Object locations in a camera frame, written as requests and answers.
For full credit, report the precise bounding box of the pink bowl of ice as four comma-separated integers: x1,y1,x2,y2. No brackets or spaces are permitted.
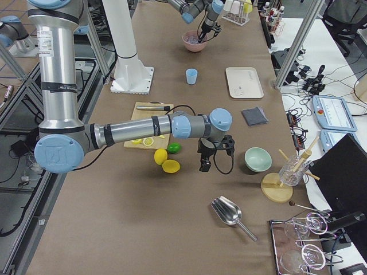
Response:
182,30,207,53

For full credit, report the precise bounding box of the dark tray of glasses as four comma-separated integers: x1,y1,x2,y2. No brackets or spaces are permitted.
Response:
269,212,343,274

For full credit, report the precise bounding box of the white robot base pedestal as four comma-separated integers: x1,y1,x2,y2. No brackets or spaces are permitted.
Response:
103,1,154,95

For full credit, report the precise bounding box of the green lime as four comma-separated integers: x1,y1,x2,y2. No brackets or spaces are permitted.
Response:
167,142,182,154

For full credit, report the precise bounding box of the lemon half slice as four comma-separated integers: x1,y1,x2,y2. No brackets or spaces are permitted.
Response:
142,137,154,146

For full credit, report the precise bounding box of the steel ice scoop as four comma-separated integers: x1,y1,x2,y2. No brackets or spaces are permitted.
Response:
211,196,257,241

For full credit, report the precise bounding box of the aluminium frame post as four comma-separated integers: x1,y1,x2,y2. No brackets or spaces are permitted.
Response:
274,0,324,90

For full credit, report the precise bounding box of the blue teach pendant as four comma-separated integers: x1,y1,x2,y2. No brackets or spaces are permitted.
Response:
319,129,359,153
312,95,358,132

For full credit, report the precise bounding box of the wooden cup tree stand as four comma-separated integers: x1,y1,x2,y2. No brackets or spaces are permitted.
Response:
261,136,320,203

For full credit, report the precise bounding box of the steel black-tipped muddler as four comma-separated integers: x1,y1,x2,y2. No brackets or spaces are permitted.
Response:
136,105,171,111

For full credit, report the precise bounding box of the yellow lemon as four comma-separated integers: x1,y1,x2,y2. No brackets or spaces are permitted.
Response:
162,159,181,174
154,148,168,166

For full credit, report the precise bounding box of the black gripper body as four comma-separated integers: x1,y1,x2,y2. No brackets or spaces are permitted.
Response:
198,17,221,37
197,135,235,162

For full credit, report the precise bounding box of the white wire cup rack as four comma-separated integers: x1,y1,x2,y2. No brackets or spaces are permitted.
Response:
221,0,253,26

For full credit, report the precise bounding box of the grey folded cloth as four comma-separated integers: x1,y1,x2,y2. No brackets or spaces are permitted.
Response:
241,107,268,126

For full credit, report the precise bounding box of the cream rabbit serving tray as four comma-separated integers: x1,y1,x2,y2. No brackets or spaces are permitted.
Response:
225,67,264,99

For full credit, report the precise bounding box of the clear glass on stand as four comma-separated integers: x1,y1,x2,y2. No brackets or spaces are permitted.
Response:
279,156,309,186

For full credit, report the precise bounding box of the light blue plastic cup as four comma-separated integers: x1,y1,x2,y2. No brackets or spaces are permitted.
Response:
186,68,198,85

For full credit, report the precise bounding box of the yellow plastic cup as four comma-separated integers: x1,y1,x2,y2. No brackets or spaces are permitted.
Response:
243,0,253,14

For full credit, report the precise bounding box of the wooden cutting board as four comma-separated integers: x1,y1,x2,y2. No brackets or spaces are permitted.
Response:
124,101,174,150

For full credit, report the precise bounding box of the white plastic cup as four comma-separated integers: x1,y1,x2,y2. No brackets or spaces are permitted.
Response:
230,1,241,15

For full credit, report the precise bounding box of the mint green bowl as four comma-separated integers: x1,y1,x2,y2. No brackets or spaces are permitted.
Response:
244,147,272,172

